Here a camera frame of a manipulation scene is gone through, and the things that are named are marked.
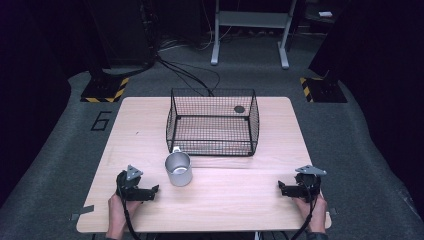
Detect grey tape strip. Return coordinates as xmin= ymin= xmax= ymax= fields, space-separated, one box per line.
xmin=69 ymin=204 xmax=95 ymax=222

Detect black cabinet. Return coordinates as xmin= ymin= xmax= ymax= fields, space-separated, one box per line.
xmin=82 ymin=0 xmax=158 ymax=69

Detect person's right hand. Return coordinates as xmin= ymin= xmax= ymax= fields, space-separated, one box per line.
xmin=292 ymin=193 xmax=329 ymax=234

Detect person's left hand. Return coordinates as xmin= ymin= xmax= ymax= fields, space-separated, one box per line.
xmin=106 ymin=192 xmax=143 ymax=238

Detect black floor cables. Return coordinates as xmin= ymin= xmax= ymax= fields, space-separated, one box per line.
xmin=155 ymin=54 xmax=222 ymax=98

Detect silver metal cup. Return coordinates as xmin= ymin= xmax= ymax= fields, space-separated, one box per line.
xmin=164 ymin=146 xmax=194 ymax=188

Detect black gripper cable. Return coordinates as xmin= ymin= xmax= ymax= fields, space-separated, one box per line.
xmin=116 ymin=186 xmax=143 ymax=240
xmin=290 ymin=186 xmax=318 ymax=240

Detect white metal stand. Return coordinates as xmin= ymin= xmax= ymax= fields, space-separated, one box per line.
xmin=210 ymin=0 xmax=298 ymax=70

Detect black striped stand base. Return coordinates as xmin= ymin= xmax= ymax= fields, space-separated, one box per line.
xmin=298 ymin=76 xmax=348 ymax=104
xmin=80 ymin=76 xmax=130 ymax=104

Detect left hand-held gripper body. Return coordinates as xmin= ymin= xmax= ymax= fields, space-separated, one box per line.
xmin=115 ymin=164 xmax=145 ymax=201

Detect black wire basket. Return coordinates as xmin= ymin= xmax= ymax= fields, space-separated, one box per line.
xmin=165 ymin=87 xmax=261 ymax=157

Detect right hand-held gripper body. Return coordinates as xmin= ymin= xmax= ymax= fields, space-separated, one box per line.
xmin=294 ymin=164 xmax=328 ymax=203

